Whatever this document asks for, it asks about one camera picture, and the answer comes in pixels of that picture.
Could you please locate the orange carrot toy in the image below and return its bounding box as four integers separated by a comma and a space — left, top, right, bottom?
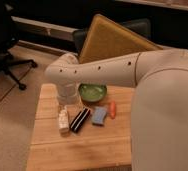
109, 101, 116, 119

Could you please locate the blue sponge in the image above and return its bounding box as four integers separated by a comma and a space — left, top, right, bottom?
91, 106, 107, 125

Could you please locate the black striped rectangular box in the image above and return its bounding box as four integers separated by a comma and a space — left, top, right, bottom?
70, 107, 90, 133

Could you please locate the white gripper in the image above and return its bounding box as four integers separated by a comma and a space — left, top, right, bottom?
57, 83, 77, 98

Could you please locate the green ceramic bowl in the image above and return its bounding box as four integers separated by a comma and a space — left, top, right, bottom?
78, 84, 107, 102

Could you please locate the white ceramic cup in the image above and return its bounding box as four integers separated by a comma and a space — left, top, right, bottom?
57, 95, 79, 105

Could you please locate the white plastic bottle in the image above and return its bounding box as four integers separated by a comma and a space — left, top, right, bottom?
58, 107, 69, 134

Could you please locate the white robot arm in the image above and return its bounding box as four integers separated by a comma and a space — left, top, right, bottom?
46, 49, 188, 171

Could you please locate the black office chair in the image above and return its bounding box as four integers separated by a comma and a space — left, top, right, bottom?
0, 0, 38, 90

